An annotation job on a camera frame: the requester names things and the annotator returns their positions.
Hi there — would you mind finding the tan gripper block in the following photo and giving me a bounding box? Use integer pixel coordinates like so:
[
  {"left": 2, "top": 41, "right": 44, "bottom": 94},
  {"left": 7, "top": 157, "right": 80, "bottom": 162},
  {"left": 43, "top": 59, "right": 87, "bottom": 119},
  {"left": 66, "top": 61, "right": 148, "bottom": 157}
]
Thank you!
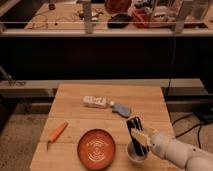
[{"left": 126, "top": 117, "right": 156, "bottom": 156}]

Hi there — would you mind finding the white ceramic cup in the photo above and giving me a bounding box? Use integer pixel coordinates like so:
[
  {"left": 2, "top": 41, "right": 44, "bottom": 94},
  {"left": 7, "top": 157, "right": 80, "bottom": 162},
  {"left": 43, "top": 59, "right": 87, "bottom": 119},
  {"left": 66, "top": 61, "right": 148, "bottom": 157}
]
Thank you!
[{"left": 126, "top": 142, "right": 148, "bottom": 165}]

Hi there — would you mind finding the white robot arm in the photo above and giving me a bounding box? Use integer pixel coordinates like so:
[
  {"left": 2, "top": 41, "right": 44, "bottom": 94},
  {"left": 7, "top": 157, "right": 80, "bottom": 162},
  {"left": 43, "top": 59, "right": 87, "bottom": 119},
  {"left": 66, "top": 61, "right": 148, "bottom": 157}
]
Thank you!
[{"left": 126, "top": 116, "right": 213, "bottom": 171}]

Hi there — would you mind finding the orange ceramic plate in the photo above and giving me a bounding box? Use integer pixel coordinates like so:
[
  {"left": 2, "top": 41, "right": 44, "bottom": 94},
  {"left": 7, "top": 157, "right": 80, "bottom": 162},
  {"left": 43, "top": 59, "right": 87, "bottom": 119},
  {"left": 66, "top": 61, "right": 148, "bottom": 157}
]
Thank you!
[{"left": 77, "top": 129, "right": 116, "bottom": 171}]

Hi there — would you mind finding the black bowl on shelf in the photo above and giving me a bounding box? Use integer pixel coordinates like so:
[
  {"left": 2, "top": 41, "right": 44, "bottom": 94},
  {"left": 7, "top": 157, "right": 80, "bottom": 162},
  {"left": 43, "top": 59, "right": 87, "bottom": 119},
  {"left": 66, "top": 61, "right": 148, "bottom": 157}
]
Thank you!
[{"left": 107, "top": 13, "right": 131, "bottom": 29}]

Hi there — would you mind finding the red box on shelf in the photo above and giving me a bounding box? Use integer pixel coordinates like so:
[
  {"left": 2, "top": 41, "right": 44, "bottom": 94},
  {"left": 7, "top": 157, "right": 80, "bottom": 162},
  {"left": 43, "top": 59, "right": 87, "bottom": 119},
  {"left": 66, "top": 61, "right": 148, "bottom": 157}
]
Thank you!
[{"left": 132, "top": 9, "right": 149, "bottom": 28}]

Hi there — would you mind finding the black floor cable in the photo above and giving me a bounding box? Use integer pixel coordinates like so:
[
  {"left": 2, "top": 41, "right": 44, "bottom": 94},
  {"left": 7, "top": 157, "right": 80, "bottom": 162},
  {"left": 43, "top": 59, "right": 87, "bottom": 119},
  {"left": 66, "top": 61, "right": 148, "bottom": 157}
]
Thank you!
[{"left": 171, "top": 112, "right": 213, "bottom": 149}]

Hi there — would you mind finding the orange handled knife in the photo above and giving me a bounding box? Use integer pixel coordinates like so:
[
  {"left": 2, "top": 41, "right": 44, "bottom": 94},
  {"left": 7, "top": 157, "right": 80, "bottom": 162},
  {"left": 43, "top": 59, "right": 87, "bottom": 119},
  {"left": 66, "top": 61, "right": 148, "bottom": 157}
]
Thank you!
[{"left": 46, "top": 122, "right": 68, "bottom": 148}]

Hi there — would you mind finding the metal upright post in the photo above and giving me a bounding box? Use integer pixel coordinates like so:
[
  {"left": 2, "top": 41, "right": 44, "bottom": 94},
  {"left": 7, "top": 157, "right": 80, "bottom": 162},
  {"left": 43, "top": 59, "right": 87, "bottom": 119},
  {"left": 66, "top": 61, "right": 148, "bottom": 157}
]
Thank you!
[{"left": 82, "top": 0, "right": 93, "bottom": 34}]

